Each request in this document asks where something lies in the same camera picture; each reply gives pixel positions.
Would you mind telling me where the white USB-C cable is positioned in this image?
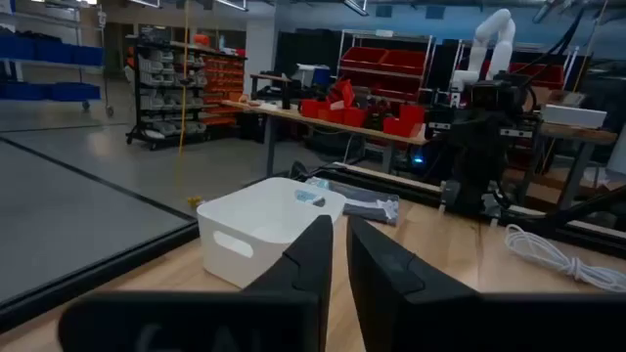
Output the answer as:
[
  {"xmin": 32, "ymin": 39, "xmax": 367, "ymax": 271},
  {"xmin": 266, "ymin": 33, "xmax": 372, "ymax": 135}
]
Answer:
[{"xmin": 503, "ymin": 223, "xmax": 626, "ymax": 294}]

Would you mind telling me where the white plastic bin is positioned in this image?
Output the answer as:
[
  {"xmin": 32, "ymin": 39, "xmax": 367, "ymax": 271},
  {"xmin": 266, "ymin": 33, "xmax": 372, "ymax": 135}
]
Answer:
[{"xmin": 196, "ymin": 176, "xmax": 347, "ymax": 290}]

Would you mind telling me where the black rack with parts bins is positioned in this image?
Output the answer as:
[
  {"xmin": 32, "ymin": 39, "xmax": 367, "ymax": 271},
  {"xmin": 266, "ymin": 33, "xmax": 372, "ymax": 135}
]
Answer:
[{"xmin": 124, "ymin": 34, "xmax": 248, "ymax": 152}]

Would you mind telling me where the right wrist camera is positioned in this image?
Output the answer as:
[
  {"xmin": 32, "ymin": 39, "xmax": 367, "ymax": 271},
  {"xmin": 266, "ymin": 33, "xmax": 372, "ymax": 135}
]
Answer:
[{"xmin": 468, "ymin": 79, "xmax": 514, "ymax": 112}]

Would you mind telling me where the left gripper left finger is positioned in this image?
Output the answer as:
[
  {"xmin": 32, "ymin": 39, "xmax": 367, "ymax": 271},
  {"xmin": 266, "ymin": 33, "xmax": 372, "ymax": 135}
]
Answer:
[{"xmin": 58, "ymin": 213, "xmax": 335, "ymax": 352}]

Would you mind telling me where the wooden table with grey legs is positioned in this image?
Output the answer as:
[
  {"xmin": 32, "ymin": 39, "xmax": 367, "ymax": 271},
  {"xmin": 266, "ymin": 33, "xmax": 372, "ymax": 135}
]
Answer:
[{"xmin": 536, "ymin": 120, "xmax": 620, "ymax": 212}]

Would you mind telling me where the white flat box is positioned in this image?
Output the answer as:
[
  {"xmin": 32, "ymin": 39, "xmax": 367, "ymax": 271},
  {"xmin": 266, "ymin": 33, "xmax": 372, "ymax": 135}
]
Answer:
[{"xmin": 539, "ymin": 103, "xmax": 608, "ymax": 130}]

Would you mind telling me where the shelf with blue bins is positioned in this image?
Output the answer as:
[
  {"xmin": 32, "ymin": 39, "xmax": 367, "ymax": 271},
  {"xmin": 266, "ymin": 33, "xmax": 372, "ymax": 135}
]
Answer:
[{"xmin": 0, "ymin": 0, "xmax": 107, "ymax": 112}]

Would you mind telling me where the long wooden workbench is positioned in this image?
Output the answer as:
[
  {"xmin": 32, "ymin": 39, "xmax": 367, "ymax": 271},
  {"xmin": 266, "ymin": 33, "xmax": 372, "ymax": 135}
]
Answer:
[{"xmin": 221, "ymin": 99, "xmax": 430, "ymax": 178}]

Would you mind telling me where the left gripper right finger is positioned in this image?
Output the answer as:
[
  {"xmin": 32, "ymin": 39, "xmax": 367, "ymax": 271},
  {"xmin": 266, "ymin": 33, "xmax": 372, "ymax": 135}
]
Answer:
[{"xmin": 345, "ymin": 214, "xmax": 626, "ymax": 352}]

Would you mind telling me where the wire rack with red bins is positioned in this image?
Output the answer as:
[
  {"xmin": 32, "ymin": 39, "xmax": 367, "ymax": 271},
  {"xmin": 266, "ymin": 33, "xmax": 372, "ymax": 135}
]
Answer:
[{"xmin": 335, "ymin": 28, "xmax": 437, "ymax": 105}]

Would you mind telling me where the yellow extension cord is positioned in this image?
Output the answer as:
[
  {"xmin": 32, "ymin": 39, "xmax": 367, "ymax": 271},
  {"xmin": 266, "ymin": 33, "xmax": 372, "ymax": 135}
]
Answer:
[{"xmin": 176, "ymin": 0, "xmax": 204, "ymax": 208}]

